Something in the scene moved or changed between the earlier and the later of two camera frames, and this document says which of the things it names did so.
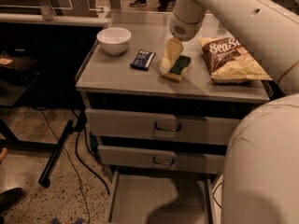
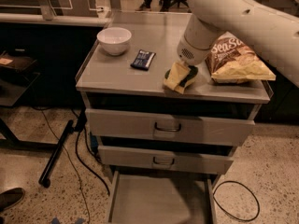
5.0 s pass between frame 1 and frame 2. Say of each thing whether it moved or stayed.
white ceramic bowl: stayed
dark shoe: stayed
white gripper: moved
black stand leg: stayed
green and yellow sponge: moved
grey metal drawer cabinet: stayed
